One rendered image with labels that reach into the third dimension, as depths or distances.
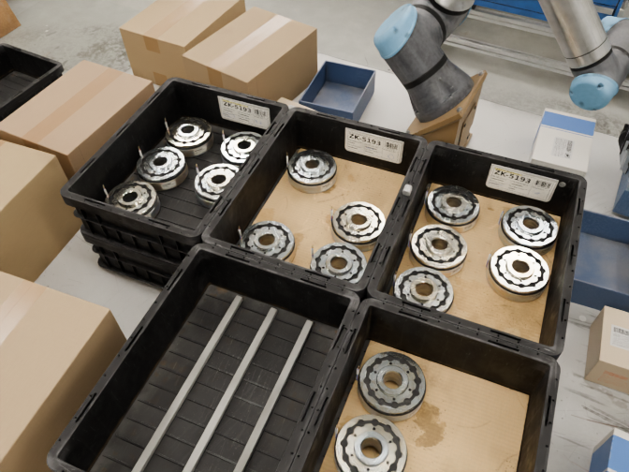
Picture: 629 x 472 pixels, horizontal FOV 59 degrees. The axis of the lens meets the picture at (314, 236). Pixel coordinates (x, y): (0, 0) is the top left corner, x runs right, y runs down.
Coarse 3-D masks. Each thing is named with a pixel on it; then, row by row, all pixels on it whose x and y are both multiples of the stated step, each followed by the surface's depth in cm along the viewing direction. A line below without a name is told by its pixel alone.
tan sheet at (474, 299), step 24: (480, 216) 111; (552, 216) 110; (480, 240) 107; (408, 264) 103; (480, 264) 103; (456, 288) 100; (480, 288) 100; (456, 312) 97; (480, 312) 96; (504, 312) 96; (528, 312) 96; (528, 336) 93
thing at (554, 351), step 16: (432, 144) 110; (448, 144) 110; (496, 160) 107; (512, 160) 106; (416, 176) 104; (560, 176) 104; (576, 176) 103; (416, 192) 102; (576, 208) 98; (400, 224) 96; (576, 224) 96; (576, 240) 94; (384, 256) 92; (576, 256) 91; (368, 288) 88; (400, 304) 86; (416, 304) 86; (560, 304) 86; (448, 320) 84; (464, 320) 84; (560, 320) 84; (496, 336) 82; (512, 336) 82; (560, 336) 82; (544, 352) 80; (560, 352) 80
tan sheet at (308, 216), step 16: (336, 160) 122; (352, 176) 119; (368, 176) 118; (384, 176) 118; (400, 176) 118; (272, 192) 116; (288, 192) 116; (336, 192) 116; (352, 192) 116; (368, 192) 115; (384, 192) 115; (272, 208) 113; (288, 208) 113; (304, 208) 113; (320, 208) 113; (336, 208) 113; (384, 208) 113; (288, 224) 110; (304, 224) 110; (320, 224) 110; (304, 240) 108; (320, 240) 107; (304, 256) 105; (368, 256) 105
